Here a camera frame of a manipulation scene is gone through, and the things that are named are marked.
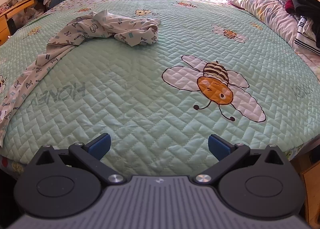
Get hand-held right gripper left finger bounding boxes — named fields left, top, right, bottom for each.
left=34, top=133, right=125, bottom=186

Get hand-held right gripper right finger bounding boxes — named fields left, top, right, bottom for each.
left=195, top=133, right=288, bottom=186

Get white printed long-sleeve shirt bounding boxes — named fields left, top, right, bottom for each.
left=0, top=10, right=162, bottom=148

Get green quilted bee bedspread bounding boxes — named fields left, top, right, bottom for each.
left=0, top=0, right=320, bottom=167

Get white dark-striped cloth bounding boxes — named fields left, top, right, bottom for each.
left=294, top=15, right=320, bottom=56

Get floral duvet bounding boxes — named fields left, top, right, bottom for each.
left=225, top=0, right=320, bottom=75

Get plastic bags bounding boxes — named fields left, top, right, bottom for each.
left=22, top=7, right=45, bottom=21

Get red garment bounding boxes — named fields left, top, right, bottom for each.
left=285, top=0, right=300, bottom=15

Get wooden desk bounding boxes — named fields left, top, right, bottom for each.
left=0, top=0, right=44, bottom=47

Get black garment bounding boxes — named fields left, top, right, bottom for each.
left=292, top=0, right=320, bottom=20

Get wooden bed frame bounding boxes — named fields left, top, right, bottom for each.
left=287, top=139, right=320, bottom=229

